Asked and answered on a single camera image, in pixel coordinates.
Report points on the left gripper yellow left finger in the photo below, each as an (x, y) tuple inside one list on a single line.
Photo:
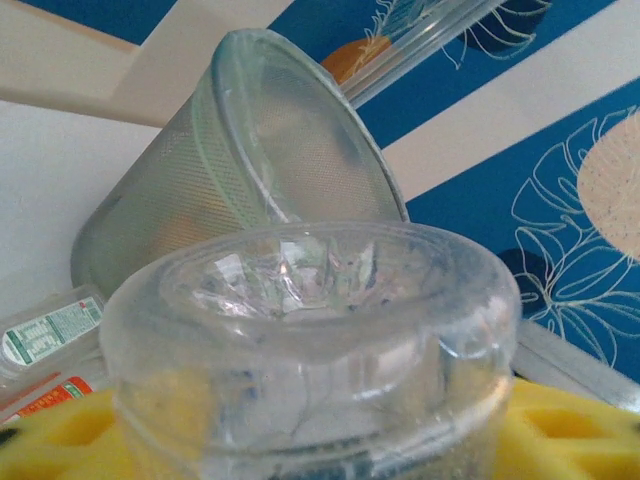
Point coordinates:
[(60, 450)]

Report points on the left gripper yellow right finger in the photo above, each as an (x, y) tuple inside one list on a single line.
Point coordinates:
[(575, 450)]

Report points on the orange label bottle tan cap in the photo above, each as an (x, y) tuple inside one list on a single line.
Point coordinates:
[(55, 395)]

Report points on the small clear bottle green-white label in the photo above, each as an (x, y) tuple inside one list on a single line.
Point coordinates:
[(45, 335)]

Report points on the clear unlabelled plastic bottle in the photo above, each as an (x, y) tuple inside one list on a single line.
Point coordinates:
[(310, 375)]

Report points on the translucent green trash bin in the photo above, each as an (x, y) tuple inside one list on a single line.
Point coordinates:
[(200, 175)]

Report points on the aluminium side rail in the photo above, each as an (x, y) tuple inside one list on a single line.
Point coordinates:
[(575, 365)]

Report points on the aluminium frame post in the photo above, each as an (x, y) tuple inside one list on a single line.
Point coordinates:
[(415, 50)]

